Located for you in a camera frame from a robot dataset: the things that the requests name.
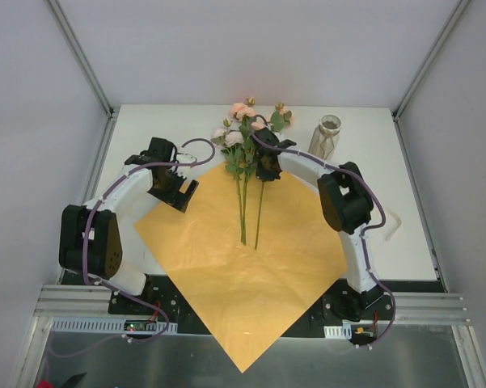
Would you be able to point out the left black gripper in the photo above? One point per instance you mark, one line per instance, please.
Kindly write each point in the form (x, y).
(179, 194)

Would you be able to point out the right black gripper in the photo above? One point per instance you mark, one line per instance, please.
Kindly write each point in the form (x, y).
(267, 169)

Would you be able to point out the pink flower bouquet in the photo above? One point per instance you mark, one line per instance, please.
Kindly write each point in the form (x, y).
(235, 143)

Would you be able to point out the orange wrapping paper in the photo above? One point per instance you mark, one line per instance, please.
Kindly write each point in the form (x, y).
(249, 279)

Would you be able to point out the cream printed ribbon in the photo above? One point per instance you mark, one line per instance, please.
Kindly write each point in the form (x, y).
(392, 224)

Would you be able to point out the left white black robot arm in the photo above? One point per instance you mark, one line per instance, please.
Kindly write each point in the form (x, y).
(90, 241)

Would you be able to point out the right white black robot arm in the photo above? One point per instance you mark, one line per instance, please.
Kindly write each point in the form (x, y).
(346, 201)

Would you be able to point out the beige ribbed vase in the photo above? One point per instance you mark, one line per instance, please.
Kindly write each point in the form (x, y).
(325, 137)

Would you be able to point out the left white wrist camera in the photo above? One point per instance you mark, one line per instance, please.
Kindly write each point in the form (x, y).
(183, 158)

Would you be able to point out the left aluminium frame post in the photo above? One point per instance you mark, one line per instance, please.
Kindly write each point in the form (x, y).
(71, 38)

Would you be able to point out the aluminium frame post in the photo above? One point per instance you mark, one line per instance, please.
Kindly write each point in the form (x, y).
(452, 21)
(71, 38)

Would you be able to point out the right aluminium frame post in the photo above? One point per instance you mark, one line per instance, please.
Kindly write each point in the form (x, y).
(452, 21)

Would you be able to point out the aluminium front rail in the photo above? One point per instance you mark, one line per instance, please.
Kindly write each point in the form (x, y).
(435, 309)

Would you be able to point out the left white cable duct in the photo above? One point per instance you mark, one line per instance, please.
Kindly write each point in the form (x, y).
(112, 326)

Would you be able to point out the white cable duct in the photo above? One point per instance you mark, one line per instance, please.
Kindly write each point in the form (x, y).
(342, 332)
(112, 326)

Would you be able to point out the right white cable duct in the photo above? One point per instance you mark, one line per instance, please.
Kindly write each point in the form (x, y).
(342, 332)

